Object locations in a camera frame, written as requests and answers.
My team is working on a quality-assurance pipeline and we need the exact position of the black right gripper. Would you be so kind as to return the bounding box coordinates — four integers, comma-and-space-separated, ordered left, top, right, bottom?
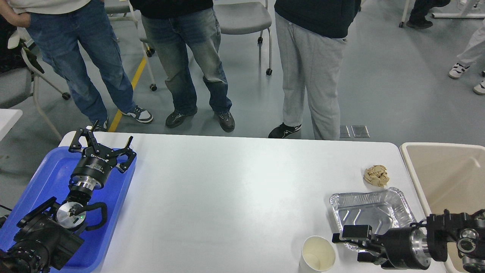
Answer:
332, 225, 432, 270

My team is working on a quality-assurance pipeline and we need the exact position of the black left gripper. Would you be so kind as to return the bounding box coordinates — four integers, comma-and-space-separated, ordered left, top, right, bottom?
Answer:
69, 121, 137, 189

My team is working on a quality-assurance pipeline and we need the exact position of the white paper cup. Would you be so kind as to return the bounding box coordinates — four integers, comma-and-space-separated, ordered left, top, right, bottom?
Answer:
299, 236, 336, 273

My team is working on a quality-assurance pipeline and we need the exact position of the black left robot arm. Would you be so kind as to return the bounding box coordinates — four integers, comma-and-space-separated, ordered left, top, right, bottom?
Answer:
1, 128, 137, 273

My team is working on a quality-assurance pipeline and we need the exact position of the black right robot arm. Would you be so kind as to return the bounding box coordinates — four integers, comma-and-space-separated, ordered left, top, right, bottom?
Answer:
332, 209, 485, 273

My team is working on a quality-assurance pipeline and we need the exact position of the silver aluminium foil tray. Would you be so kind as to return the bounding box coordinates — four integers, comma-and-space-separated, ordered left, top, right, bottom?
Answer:
329, 187, 416, 235

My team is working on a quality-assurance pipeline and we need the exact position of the blue plastic tray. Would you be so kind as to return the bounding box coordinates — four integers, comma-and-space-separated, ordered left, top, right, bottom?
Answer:
0, 146, 136, 273

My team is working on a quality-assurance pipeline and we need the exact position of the white side table corner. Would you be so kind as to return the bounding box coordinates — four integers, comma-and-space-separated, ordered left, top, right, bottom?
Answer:
0, 108, 23, 141

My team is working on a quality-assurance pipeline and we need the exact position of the grey chair left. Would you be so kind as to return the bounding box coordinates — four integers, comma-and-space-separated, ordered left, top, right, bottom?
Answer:
0, 30, 71, 140

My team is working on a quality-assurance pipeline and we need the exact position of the beige plastic bin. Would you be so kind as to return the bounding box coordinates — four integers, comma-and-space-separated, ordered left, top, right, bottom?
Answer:
401, 142, 485, 273

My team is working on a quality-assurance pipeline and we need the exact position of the person in blue jeans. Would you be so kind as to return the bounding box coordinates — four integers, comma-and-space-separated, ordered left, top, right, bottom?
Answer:
1, 0, 153, 132

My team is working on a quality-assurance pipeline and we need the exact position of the person in faded jeans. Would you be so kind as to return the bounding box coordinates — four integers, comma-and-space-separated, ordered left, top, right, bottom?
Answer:
129, 0, 236, 133

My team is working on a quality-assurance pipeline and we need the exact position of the grey chair behind jeans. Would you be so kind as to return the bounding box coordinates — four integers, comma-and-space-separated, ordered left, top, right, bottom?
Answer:
102, 0, 158, 91

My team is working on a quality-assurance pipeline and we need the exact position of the grey chair middle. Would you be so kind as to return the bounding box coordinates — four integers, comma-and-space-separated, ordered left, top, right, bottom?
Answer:
213, 0, 273, 75

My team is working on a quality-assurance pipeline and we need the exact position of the person in grey sweatpants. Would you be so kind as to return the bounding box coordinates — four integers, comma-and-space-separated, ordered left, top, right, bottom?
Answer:
268, 0, 361, 140

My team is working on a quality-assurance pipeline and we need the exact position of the person in white trousers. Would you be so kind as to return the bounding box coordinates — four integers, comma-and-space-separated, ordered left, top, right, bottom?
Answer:
447, 21, 485, 79

